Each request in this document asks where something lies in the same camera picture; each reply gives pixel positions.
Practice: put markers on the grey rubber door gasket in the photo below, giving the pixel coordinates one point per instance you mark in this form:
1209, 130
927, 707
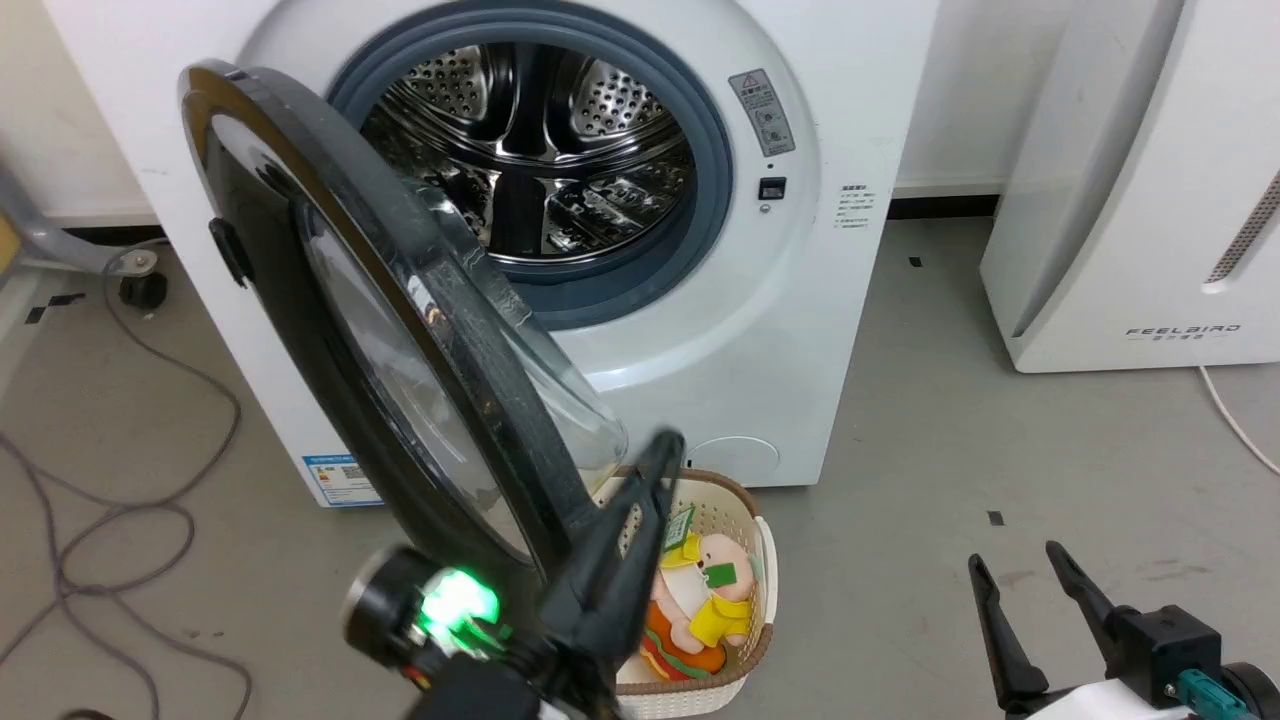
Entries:
716, 185

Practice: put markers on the black caster wheel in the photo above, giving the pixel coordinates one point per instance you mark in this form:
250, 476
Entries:
143, 290

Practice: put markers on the white front-load washing machine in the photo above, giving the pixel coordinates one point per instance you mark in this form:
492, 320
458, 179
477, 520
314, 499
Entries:
790, 330

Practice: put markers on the steel perforated washer drum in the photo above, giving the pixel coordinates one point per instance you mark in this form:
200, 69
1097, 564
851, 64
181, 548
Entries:
520, 120

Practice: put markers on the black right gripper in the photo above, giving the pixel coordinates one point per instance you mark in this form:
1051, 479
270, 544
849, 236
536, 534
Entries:
1165, 650

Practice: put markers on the white air purifier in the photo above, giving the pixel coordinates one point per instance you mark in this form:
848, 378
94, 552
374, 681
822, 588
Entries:
1120, 200

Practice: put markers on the black door latch slot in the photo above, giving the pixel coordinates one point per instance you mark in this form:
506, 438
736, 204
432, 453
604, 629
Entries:
772, 188

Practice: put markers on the black round glass washer door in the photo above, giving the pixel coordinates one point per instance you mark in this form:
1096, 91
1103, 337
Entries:
262, 310

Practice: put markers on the small printed text label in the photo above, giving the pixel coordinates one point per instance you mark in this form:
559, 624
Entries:
856, 206

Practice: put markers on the grey metal cart leg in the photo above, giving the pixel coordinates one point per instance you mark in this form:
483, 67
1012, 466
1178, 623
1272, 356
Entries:
60, 245

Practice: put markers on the beige plastic laundry basket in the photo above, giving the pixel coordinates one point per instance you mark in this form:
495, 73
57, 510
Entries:
745, 520

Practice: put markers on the long black floor tape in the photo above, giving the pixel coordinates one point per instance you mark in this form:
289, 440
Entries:
52, 308

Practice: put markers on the plush doll with hamburger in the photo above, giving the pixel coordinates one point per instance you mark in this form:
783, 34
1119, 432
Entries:
715, 600

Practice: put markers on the round white filter cover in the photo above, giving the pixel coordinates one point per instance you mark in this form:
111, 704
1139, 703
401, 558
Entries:
745, 458

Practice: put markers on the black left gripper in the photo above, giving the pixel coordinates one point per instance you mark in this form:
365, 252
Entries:
455, 610

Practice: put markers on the grey warning sticker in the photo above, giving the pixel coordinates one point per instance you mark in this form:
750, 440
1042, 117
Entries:
762, 112

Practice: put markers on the blue energy label sticker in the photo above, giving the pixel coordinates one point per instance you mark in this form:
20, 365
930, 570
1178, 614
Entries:
335, 482

